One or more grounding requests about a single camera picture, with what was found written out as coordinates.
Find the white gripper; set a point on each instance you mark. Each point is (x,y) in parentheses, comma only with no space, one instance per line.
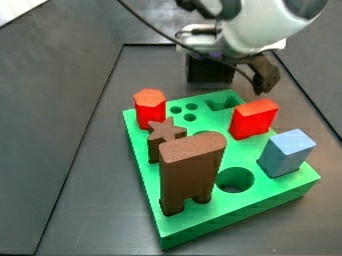
(217,38)

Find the purple cylinder block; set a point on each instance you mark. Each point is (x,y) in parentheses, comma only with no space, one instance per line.
(205,56)

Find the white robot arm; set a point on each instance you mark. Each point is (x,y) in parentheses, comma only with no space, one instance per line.
(251,26)

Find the black curved cradle stand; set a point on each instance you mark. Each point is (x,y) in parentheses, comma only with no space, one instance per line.
(203,70)

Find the red hexagonal block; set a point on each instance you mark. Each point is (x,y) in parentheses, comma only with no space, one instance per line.
(149,106)

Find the red rectangular block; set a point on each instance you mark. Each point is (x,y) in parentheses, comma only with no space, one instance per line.
(252,118)

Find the brown star block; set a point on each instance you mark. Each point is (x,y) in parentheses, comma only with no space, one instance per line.
(161,132)

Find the brown arch block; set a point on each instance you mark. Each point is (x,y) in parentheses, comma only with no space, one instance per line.
(188,165)

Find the light blue rectangular block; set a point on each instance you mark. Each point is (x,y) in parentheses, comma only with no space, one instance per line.
(284,152)

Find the green foam shape-sorter base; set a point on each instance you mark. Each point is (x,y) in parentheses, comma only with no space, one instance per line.
(243,193)

